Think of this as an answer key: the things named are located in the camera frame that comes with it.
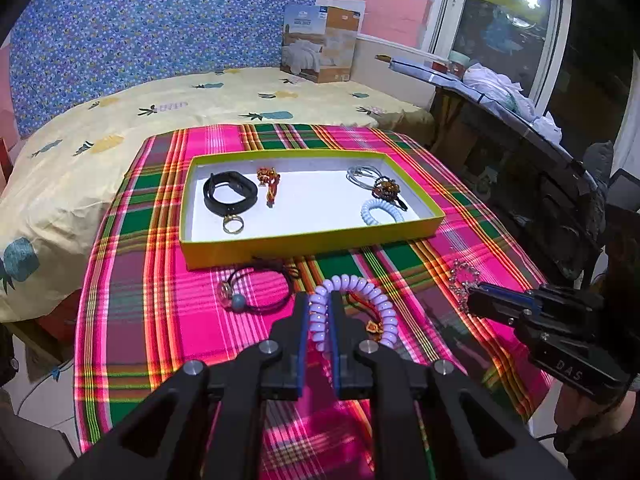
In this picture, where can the black bag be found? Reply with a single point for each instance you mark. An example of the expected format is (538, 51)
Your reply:
(6, 355)

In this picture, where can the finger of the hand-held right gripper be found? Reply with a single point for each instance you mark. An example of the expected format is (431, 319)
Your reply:
(497, 307)
(520, 294)

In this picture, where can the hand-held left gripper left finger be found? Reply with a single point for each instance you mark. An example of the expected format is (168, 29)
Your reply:
(302, 340)

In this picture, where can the white framed window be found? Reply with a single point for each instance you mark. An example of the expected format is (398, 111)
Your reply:
(500, 10)

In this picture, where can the black rubber wristband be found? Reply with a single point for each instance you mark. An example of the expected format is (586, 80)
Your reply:
(225, 208)

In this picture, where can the red box under bed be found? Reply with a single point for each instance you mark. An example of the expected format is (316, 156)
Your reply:
(60, 317)

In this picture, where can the grey cloth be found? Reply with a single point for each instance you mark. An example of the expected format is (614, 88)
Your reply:
(599, 162)

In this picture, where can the yellow-green shallow cardboard box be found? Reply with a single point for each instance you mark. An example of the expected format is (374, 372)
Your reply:
(310, 210)

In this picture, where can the pink green plaid tablecloth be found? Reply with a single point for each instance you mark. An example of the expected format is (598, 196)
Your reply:
(150, 285)

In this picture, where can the blue floral headboard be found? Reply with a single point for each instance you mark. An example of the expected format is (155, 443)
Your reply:
(150, 25)

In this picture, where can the white crumpled cloth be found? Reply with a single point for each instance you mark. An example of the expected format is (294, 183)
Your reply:
(505, 90)

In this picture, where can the yellow pineapple print bed sheet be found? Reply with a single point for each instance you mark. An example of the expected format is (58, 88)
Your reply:
(100, 125)

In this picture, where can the small red container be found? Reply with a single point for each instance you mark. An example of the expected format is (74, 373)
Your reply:
(440, 66)

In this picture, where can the dark desk with blue cover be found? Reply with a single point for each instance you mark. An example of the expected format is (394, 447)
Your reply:
(505, 160)

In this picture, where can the cardboard bedding package box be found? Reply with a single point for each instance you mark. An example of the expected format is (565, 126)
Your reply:
(325, 45)

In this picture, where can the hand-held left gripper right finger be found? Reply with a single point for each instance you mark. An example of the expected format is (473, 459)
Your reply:
(336, 350)

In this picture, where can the pale green cup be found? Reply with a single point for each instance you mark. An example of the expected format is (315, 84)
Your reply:
(458, 64)

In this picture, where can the person's right forearm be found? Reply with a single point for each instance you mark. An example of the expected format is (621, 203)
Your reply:
(610, 440)

